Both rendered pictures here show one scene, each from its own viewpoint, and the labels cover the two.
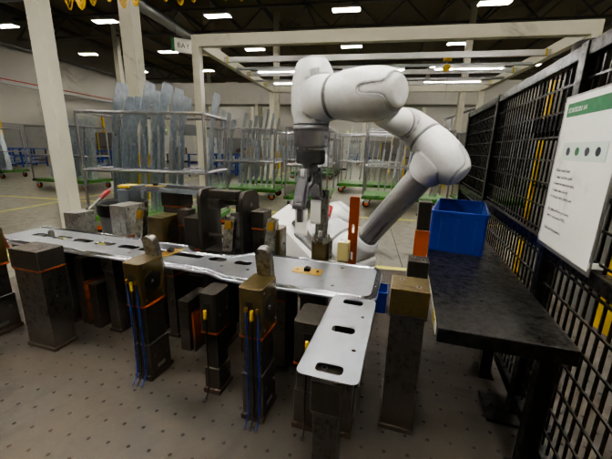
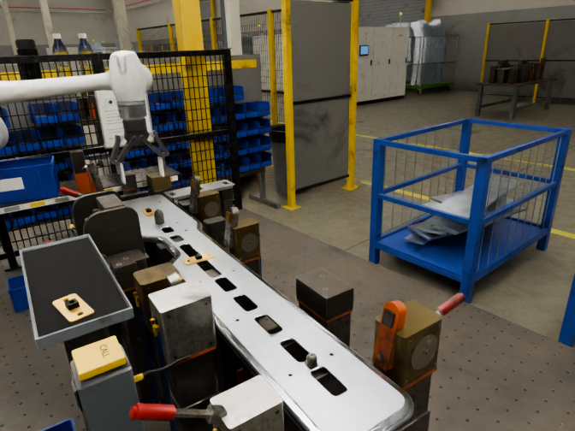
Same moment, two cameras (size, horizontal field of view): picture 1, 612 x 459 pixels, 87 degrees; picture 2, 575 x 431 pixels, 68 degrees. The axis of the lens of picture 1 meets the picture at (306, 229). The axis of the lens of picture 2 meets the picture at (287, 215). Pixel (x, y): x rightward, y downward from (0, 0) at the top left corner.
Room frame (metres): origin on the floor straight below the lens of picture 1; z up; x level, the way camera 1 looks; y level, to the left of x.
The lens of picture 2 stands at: (1.65, 1.33, 1.54)
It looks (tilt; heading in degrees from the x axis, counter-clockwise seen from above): 21 degrees down; 220
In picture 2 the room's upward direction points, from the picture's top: 2 degrees counter-clockwise
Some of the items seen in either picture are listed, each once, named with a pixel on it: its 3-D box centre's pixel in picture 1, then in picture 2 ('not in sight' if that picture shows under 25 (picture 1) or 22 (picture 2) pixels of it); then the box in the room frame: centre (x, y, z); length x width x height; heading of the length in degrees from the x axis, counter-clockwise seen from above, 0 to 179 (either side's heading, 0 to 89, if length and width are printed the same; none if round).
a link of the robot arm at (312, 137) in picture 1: (311, 137); (132, 109); (0.85, -0.01, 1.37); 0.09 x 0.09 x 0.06
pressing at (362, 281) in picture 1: (164, 253); (204, 262); (0.99, 0.46, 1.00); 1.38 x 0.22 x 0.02; 73
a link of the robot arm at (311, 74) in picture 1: (316, 91); (127, 75); (0.85, -0.02, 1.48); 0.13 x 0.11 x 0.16; 47
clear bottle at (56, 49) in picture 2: not in sight; (61, 59); (0.76, -0.65, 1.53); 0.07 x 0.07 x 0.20
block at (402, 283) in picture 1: (402, 354); (163, 213); (0.65, -0.23, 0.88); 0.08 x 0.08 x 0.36; 73
